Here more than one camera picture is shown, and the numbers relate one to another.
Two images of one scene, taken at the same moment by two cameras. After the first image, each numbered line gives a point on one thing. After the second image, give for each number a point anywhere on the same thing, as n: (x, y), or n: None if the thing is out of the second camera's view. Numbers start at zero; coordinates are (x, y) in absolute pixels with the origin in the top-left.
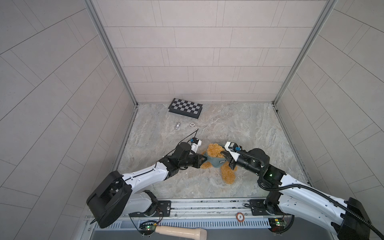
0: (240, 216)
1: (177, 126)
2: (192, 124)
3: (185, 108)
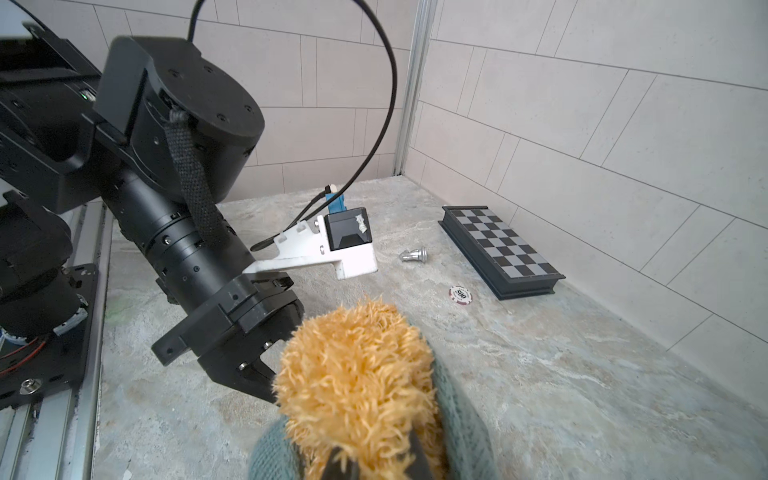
0: None
1: (418, 254)
2: (460, 295)
3: (507, 264)
